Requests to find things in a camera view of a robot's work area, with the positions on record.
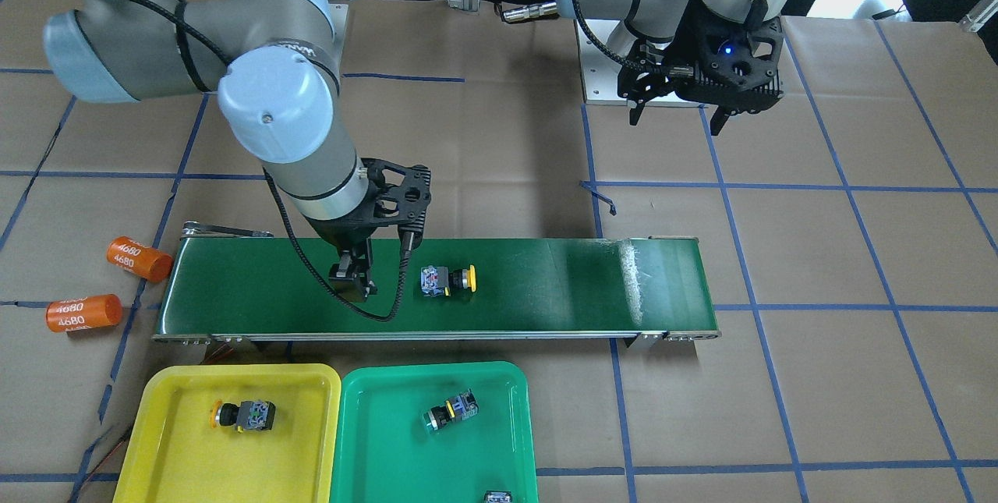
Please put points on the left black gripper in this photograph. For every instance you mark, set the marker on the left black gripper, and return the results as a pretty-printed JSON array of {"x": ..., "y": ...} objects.
[{"x": 686, "y": 41}]

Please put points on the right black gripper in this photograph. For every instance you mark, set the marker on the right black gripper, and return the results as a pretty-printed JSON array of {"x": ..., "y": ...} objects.
[{"x": 344, "y": 234}]

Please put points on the yellow push button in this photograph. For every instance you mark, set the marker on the yellow push button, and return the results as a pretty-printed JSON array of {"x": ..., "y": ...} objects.
[
  {"x": 250, "y": 415},
  {"x": 437, "y": 281}
]

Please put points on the green push button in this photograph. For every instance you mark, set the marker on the green push button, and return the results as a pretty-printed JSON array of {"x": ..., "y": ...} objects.
[
  {"x": 455, "y": 409},
  {"x": 496, "y": 496}
]

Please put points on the orange 4680 cylinder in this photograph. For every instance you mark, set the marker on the orange 4680 cylinder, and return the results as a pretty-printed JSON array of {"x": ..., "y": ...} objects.
[
  {"x": 141, "y": 260},
  {"x": 91, "y": 312}
]

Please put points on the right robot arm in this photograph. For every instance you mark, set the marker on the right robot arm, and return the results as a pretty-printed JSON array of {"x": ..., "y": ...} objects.
[{"x": 273, "y": 65}]

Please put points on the green plastic tray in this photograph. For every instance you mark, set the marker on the green plastic tray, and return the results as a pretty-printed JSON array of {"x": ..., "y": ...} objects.
[{"x": 383, "y": 453}]

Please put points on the green conveyor belt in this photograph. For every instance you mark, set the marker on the green conveyor belt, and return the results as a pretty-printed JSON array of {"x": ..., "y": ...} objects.
[{"x": 228, "y": 287}]

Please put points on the yellow plastic tray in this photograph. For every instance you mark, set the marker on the yellow plastic tray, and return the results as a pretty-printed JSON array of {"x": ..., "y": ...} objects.
[{"x": 178, "y": 453}]

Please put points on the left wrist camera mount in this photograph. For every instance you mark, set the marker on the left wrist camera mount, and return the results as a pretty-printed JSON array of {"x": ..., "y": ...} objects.
[{"x": 735, "y": 62}]

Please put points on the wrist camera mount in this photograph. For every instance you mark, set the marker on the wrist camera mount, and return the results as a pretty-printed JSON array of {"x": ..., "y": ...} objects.
[
  {"x": 735, "y": 62},
  {"x": 399, "y": 197}
]

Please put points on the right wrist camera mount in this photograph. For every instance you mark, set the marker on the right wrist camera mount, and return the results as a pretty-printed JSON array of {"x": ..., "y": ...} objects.
[{"x": 399, "y": 197}]

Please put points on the silver cable connector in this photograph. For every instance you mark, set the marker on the silver cable connector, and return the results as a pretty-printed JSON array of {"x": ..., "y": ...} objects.
[{"x": 527, "y": 13}]

